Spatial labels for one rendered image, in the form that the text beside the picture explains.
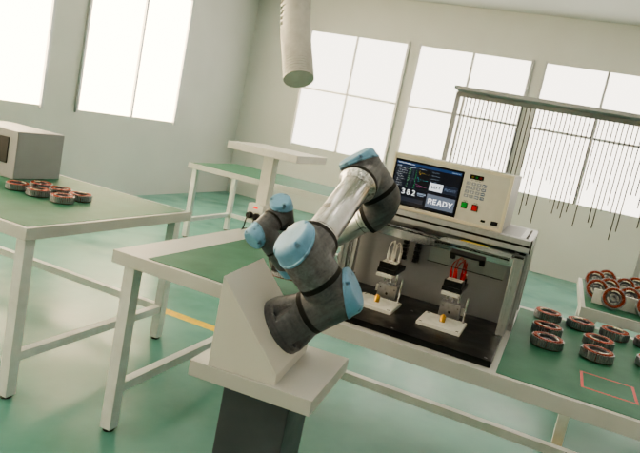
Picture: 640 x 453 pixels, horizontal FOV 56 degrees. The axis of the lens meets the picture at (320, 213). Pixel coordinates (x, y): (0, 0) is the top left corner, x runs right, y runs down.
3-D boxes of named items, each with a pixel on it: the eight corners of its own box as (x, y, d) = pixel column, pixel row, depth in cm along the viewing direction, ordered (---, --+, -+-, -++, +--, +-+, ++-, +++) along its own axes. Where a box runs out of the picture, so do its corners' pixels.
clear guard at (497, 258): (502, 281, 184) (507, 262, 183) (427, 260, 193) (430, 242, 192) (511, 265, 214) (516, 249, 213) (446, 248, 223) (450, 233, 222)
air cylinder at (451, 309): (457, 320, 218) (461, 305, 217) (437, 314, 220) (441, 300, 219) (460, 317, 222) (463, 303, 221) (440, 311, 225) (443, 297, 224)
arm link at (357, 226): (415, 206, 186) (288, 269, 204) (397, 177, 183) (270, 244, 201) (413, 223, 176) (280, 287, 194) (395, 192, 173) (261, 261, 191)
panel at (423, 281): (509, 326, 223) (529, 248, 219) (346, 277, 247) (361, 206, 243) (510, 325, 224) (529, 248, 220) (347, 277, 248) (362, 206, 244)
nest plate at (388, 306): (390, 315, 207) (390, 311, 207) (350, 303, 212) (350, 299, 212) (401, 306, 221) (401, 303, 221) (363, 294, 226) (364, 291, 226)
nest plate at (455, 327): (458, 337, 198) (459, 333, 198) (415, 323, 204) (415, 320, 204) (466, 326, 212) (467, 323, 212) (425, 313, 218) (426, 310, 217)
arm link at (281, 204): (262, 202, 193) (278, 187, 198) (266, 226, 201) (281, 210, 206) (280, 212, 190) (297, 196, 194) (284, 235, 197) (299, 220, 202)
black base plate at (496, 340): (490, 368, 181) (491, 362, 180) (300, 306, 204) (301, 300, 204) (505, 330, 224) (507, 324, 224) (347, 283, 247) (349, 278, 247)
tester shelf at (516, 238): (529, 254, 205) (532, 242, 204) (346, 208, 229) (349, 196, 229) (535, 241, 245) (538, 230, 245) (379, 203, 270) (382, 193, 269)
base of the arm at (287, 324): (289, 364, 148) (323, 347, 146) (257, 312, 147) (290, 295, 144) (302, 339, 163) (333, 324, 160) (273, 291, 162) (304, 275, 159)
